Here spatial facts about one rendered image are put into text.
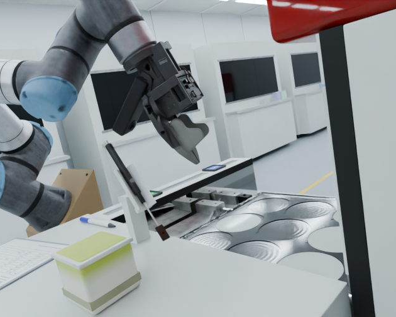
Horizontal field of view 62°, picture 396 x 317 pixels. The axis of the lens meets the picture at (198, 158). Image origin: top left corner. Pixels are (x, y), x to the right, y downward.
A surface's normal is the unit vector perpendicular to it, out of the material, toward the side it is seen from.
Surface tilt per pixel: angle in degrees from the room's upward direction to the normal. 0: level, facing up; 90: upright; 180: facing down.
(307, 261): 0
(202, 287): 0
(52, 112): 132
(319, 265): 0
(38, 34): 90
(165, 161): 90
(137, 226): 90
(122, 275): 90
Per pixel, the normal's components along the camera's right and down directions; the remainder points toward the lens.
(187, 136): -0.27, 0.38
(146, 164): 0.69, 0.00
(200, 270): -0.19, -0.97
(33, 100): -0.16, 0.83
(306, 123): -0.70, 0.26
